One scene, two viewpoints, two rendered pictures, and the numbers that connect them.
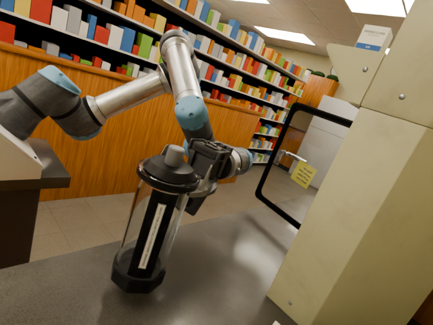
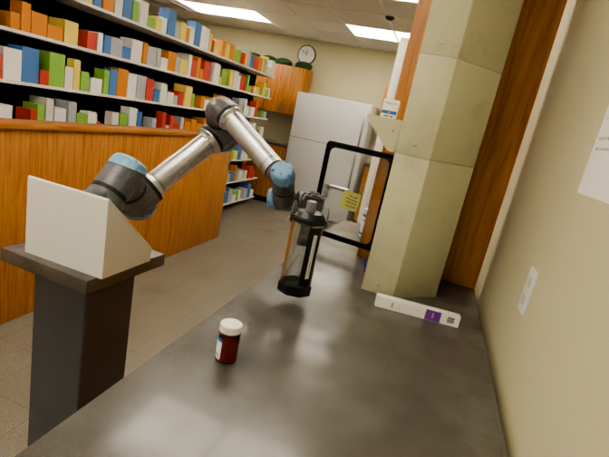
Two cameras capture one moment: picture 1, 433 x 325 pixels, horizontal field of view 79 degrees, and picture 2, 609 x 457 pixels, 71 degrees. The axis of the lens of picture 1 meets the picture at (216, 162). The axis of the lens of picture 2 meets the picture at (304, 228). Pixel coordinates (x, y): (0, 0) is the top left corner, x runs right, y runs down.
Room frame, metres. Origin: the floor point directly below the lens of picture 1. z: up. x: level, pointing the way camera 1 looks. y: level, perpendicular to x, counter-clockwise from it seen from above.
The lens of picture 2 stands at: (-0.66, 0.53, 1.46)
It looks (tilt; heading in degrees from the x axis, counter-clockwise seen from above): 14 degrees down; 337
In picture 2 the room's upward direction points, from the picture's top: 12 degrees clockwise
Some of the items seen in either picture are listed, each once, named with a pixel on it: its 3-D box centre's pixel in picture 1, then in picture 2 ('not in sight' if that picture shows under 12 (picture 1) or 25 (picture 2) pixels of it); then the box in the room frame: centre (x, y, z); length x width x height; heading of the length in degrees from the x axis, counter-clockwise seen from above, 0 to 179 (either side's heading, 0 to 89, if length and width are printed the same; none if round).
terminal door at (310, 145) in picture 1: (304, 167); (350, 195); (0.90, -0.29, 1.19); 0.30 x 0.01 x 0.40; 43
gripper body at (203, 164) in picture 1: (209, 163); (311, 207); (0.55, 0.01, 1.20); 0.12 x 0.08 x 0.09; 157
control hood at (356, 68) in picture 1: (362, 89); (387, 134); (0.69, -0.27, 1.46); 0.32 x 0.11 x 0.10; 142
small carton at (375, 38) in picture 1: (372, 45); (390, 109); (0.63, -0.22, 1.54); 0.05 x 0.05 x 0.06; 56
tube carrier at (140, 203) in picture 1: (153, 223); (302, 252); (0.42, 0.07, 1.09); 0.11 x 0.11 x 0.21
